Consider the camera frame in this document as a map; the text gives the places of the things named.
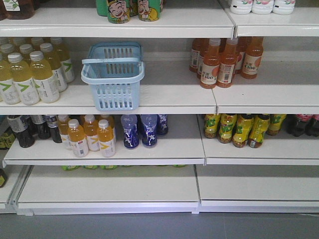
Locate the black cola plastic bottle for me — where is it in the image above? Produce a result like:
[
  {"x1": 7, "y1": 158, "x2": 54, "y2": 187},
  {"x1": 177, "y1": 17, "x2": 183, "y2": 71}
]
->
[
  {"x1": 287, "y1": 114, "x2": 313, "y2": 137},
  {"x1": 305, "y1": 115, "x2": 319, "y2": 137}
]

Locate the pale yellow drink bottle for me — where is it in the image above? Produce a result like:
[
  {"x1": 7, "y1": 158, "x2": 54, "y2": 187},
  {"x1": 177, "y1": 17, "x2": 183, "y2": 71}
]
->
[
  {"x1": 8, "y1": 52, "x2": 40, "y2": 105},
  {"x1": 40, "y1": 43, "x2": 68, "y2": 92},
  {"x1": 29, "y1": 51, "x2": 59, "y2": 103},
  {"x1": 0, "y1": 54, "x2": 20, "y2": 105}
]

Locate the light blue plastic basket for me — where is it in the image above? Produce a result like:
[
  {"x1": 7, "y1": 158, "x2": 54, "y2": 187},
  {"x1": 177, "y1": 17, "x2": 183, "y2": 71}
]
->
[{"x1": 81, "y1": 41, "x2": 145, "y2": 112}]

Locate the dark tea bottle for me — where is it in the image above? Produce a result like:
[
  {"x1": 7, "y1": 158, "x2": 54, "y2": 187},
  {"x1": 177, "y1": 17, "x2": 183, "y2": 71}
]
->
[
  {"x1": 30, "y1": 115, "x2": 51, "y2": 139},
  {"x1": 45, "y1": 115, "x2": 62, "y2": 143},
  {"x1": 7, "y1": 115, "x2": 35, "y2": 148}
]

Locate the yellow lemon tea bottle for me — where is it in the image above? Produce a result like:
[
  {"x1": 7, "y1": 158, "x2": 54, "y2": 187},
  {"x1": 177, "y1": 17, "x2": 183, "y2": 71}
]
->
[
  {"x1": 204, "y1": 114, "x2": 221, "y2": 138},
  {"x1": 248, "y1": 114, "x2": 270, "y2": 148},
  {"x1": 218, "y1": 114, "x2": 237, "y2": 143},
  {"x1": 232, "y1": 114, "x2": 254, "y2": 148},
  {"x1": 266, "y1": 114, "x2": 287, "y2": 136}
]

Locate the white metal shelf unit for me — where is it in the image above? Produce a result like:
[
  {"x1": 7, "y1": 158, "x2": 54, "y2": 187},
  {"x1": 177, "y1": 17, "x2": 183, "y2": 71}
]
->
[{"x1": 0, "y1": 0, "x2": 319, "y2": 216}]

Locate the orange C100 juice bottle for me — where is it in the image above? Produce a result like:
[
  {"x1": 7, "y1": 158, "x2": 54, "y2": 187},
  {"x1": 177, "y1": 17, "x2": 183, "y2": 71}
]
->
[
  {"x1": 200, "y1": 38, "x2": 221, "y2": 89},
  {"x1": 241, "y1": 36, "x2": 264, "y2": 79},
  {"x1": 217, "y1": 38, "x2": 238, "y2": 88}
]

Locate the orange vitamin drink bottle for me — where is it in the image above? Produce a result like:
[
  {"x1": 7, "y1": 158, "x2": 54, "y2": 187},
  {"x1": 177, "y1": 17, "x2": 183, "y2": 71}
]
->
[
  {"x1": 84, "y1": 115, "x2": 100, "y2": 151},
  {"x1": 67, "y1": 119, "x2": 89, "y2": 157},
  {"x1": 97, "y1": 119, "x2": 116, "y2": 157},
  {"x1": 58, "y1": 115, "x2": 71, "y2": 150}
]

